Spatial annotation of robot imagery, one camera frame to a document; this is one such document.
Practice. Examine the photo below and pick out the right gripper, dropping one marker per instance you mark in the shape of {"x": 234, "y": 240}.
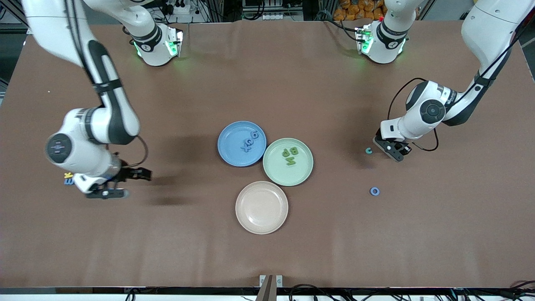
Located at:
{"x": 126, "y": 174}

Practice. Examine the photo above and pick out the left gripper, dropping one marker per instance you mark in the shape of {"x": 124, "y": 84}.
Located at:
{"x": 404, "y": 147}

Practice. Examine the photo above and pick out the blue letter m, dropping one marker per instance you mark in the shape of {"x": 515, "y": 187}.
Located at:
{"x": 69, "y": 182}

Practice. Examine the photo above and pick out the blue letter x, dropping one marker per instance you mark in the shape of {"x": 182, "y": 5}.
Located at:
{"x": 246, "y": 147}

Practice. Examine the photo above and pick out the green letter B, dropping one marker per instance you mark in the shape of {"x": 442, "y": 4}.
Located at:
{"x": 294, "y": 150}

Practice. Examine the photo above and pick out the green capital letter N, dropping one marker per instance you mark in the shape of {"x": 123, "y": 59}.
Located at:
{"x": 291, "y": 161}

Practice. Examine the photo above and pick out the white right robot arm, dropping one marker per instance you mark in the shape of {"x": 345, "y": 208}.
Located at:
{"x": 50, "y": 25}

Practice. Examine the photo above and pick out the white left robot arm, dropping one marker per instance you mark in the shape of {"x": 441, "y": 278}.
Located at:
{"x": 489, "y": 25}

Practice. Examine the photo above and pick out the blue letter O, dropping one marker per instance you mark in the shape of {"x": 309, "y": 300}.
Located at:
{"x": 370, "y": 191}

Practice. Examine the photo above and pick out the blue plate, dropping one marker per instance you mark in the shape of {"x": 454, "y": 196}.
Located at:
{"x": 232, "y": 150}

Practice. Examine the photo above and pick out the green plate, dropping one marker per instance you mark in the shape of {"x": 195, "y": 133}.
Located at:
{"x": 301, "y": 171}

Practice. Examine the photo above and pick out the beige plate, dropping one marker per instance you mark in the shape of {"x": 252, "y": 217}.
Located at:
{"x": 261, "y": 207}

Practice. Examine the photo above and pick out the bag of orange items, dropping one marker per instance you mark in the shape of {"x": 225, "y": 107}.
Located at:
{"x": 355, "y": 10}

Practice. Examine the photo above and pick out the white power strip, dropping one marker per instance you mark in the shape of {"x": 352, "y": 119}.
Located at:
{"x": 179, "y": 8}
{"x": 276, "y": 16}

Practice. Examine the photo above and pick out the grey camera pole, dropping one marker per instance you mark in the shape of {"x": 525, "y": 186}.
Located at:
{"x": 265, "y": 292}

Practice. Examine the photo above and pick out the metal table edge bracket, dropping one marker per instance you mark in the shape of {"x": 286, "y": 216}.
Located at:
{"x": 279, "y": 281}

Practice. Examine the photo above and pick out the aluminium frame profile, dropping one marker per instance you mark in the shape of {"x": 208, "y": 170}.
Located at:
{"x": 10, "y": 16}

